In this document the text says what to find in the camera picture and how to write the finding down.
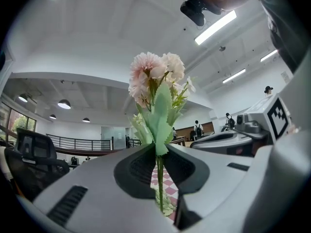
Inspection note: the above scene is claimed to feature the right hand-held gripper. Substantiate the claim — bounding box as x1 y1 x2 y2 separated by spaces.
190 93 292 158

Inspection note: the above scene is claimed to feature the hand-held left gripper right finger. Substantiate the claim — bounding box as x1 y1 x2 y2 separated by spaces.
162 143 258 231

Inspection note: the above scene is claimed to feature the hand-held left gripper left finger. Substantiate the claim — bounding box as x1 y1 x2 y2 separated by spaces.
33 143 178 233

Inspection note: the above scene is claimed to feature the pink flowers bunch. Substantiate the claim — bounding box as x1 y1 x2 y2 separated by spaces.
128 51 196 213

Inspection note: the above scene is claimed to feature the pink and white checked cloth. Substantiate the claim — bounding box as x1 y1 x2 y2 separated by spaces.
150 166 179 222

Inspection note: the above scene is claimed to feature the black metal railing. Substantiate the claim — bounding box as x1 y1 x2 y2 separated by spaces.
46 133 114 151

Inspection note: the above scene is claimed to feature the long ceiling tube light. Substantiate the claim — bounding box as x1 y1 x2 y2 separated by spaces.
194 10 238 46
259 49 279 63
222 68 246 84

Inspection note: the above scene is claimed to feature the frosted glass door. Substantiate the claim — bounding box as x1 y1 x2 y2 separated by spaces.
101 126 126 150

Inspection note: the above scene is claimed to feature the black mesh office chair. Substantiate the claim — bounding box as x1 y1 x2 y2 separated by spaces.
4 128 70 202

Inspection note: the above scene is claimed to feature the window with trees outside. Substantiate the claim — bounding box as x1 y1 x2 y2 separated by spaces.
0 102 37 144

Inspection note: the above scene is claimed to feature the person's dark shirt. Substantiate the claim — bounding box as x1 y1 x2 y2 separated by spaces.
260 0 307 74

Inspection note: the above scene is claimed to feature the black head-worn camera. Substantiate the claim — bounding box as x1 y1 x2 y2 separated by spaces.
180 0 223 27

